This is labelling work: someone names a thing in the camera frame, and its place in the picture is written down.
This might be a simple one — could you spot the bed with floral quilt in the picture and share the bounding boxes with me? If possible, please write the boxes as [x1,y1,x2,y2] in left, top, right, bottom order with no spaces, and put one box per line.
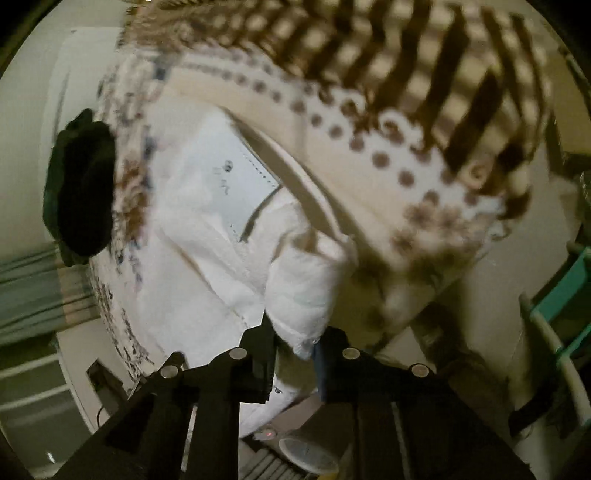
[92,0,555,377]

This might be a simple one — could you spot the white pants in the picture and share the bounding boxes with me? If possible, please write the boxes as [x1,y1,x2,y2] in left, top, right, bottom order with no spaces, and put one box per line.
[139,108,358,439]

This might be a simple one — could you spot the teal storage rack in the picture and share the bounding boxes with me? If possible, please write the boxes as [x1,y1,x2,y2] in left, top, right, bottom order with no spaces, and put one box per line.
[519,244,591,370]

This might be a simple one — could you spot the window frame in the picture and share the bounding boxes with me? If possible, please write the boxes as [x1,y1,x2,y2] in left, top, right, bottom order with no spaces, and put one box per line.
[0,353,70,416]

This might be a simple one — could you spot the striped grey curtain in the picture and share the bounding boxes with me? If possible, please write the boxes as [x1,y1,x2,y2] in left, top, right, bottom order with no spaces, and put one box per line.
[0,249,95,344]

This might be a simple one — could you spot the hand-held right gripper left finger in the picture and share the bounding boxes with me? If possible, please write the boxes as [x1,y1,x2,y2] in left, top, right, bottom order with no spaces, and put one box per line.
[55,323,278,480]

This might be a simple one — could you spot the dark green blanket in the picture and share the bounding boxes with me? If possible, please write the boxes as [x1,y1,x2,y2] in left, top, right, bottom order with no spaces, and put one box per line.
[44,108,116,267]

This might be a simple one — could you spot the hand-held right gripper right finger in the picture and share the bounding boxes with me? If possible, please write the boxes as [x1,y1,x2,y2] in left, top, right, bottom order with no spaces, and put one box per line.
[314,325,536,480]

